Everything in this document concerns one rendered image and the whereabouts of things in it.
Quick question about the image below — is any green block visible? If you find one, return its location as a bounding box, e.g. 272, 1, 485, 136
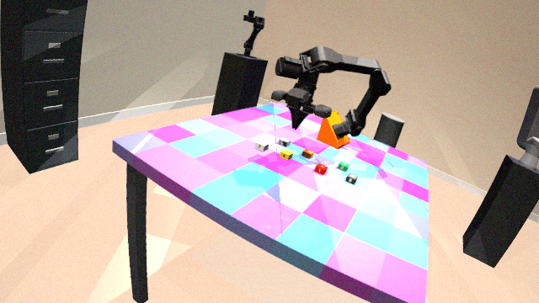
338, 162, 349, 172

